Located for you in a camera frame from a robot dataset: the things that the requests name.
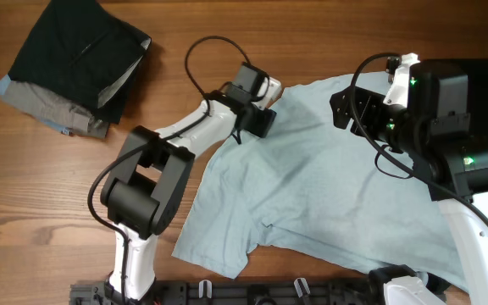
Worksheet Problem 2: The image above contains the folded black garment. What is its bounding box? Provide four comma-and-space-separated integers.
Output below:
8, 0, 152, 124

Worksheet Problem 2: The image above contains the folded light blue garment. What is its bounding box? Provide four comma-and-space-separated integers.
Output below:
0, 75, 12, 96

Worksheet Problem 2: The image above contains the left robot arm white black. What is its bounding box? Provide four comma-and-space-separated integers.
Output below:
96, 100, 276, 304

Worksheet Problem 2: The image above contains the folded grey garment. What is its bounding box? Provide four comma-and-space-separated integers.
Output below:
0, 80, 109, 139

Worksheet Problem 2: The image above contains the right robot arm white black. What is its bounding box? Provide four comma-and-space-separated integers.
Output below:
330, 53, 488, 304

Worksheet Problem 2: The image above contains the light blue t-shirt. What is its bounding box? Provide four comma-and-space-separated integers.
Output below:
173, 75, 467, 289

